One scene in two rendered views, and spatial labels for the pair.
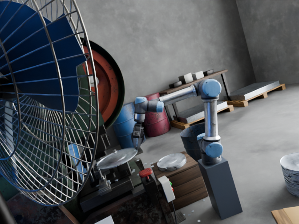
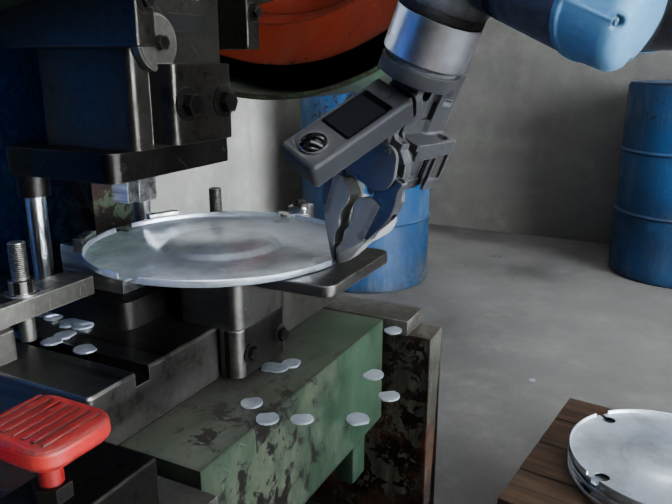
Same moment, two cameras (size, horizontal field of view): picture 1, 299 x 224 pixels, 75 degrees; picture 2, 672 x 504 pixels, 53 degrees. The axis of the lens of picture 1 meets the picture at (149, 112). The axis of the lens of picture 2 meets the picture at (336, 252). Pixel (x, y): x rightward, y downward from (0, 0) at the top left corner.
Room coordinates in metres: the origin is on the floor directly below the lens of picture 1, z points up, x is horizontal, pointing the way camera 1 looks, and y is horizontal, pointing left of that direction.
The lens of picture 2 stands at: (0.82, -0.26, 0.98)
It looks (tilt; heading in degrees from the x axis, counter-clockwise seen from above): 16 degrees down; 41
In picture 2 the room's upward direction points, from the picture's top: straight up
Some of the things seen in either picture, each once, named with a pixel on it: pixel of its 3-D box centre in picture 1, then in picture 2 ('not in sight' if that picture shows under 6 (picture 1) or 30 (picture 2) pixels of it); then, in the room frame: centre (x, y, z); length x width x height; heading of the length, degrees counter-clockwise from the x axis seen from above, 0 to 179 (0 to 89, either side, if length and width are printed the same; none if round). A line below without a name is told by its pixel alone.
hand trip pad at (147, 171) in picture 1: (147, 177); (50, 471); (0.99, 0.13, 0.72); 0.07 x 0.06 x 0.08; 104
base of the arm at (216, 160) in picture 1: (209, 154); not in sight; (1.45, -0.34, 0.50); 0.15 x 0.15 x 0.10
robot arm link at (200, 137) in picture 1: (206, 141); not in sight; (1.44, -0.34, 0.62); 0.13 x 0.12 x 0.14; 179
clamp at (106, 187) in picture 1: (102, 179); (14, 294); (1.08, 0.39, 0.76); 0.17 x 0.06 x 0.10; 14
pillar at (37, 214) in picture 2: (88, 171); (38, 221); (1.15, 0.47, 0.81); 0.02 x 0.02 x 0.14
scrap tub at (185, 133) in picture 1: (202, 148); not in sight; (2.22, -0.46, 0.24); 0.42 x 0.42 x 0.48
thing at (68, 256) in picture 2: (101, 169); (139, 251); (1.25, 0.43, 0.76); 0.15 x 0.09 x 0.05; 14
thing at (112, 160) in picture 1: (117, 158); (221, 242); (1.28, 0.31, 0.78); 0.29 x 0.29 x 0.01
